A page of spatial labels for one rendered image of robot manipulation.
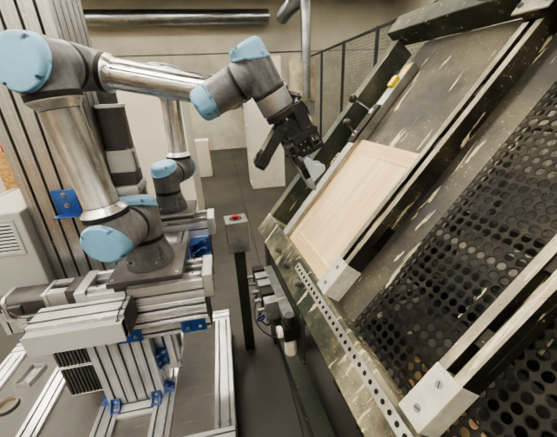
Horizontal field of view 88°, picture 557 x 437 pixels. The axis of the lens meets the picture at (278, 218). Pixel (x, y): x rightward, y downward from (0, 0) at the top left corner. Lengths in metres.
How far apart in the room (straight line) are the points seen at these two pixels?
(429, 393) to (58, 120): 0.97
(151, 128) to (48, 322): 2.66
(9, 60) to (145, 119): 2.72
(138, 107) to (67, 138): 2.71
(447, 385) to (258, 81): 0.71
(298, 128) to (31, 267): 1.02
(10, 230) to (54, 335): 0.39
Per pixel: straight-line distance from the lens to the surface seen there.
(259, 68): 0.66
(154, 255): 1.01
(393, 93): 1.49
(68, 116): 0.83
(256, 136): 4.99
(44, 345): 1.11
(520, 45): 1.16
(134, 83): 0.88
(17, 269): 1.34
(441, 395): 0.72
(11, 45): 0.84
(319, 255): 1.18
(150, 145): 3.53
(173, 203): 1.45
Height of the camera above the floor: 1.54
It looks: 23 degrees down
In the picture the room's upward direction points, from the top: 3 degrees counter-clockwise
